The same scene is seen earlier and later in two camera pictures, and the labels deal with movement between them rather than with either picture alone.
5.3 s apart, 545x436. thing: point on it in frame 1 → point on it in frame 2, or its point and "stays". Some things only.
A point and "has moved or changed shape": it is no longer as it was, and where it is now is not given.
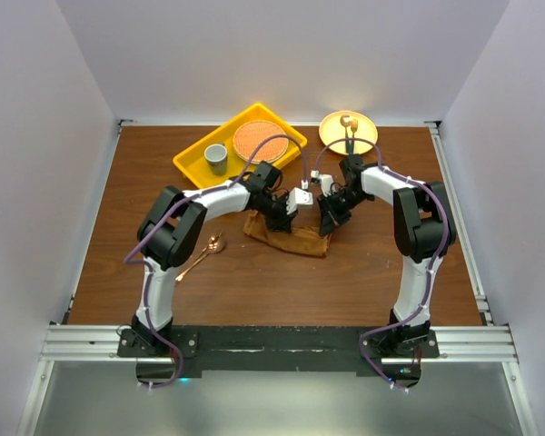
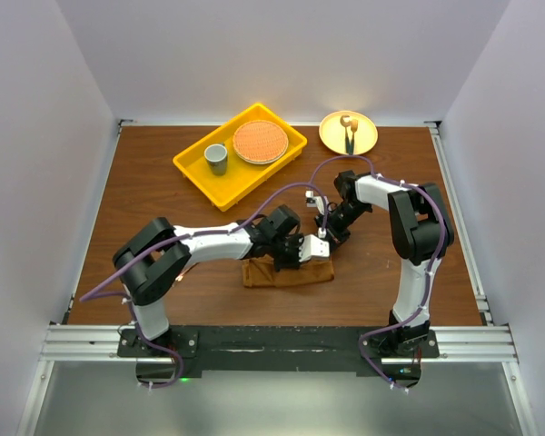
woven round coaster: [249, 135] stays
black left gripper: [283, 222] → [293, 262]
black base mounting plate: [274, 349] stays
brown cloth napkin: [301, 240] has moved or changed shape
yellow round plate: [331, 130] stays
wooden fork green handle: [353, 129] stays
